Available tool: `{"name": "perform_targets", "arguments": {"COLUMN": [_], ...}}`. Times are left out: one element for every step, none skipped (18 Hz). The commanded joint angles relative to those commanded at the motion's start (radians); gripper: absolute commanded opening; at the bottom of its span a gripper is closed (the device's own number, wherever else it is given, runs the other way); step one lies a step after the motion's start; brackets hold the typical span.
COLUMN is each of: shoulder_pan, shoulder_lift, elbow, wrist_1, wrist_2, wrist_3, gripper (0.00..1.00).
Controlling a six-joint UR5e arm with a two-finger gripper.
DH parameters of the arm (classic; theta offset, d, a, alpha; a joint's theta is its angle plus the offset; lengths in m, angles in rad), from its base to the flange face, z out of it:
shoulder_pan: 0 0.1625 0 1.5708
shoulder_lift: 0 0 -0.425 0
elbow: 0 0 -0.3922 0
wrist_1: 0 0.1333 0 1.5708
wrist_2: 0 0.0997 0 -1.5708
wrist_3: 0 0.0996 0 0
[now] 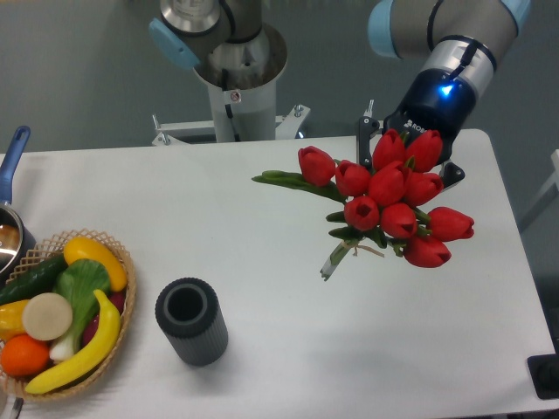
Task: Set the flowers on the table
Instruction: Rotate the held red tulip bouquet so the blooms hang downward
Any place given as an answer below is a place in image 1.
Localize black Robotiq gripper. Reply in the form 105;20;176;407
357;69;477;189

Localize dark red vegetable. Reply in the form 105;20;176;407
81;291;126;347

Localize yellow banana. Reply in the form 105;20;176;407
24;290;121;395

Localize green cucumber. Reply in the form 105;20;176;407
1;254;67;305

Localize green bok choy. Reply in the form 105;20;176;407
50;258;110;364

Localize woven wicker basket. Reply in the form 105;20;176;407
1;229;136;402

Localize orange fruit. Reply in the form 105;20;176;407
1;334;50;377

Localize red tulip bouquet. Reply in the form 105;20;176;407
253;129;474;280

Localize black device at table edge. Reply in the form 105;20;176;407
527;354;558;400

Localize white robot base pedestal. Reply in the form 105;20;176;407
149;17;310;142

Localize dark grey ribbed vase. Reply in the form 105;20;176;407
155;278;229;367

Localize yellow bell pepper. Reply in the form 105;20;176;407
0;299;29;342

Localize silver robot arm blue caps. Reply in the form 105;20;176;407
148;1;530;186

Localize beige round slice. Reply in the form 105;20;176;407
22;292;72;341

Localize blue handled saucepan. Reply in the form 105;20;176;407
1;126;36;287

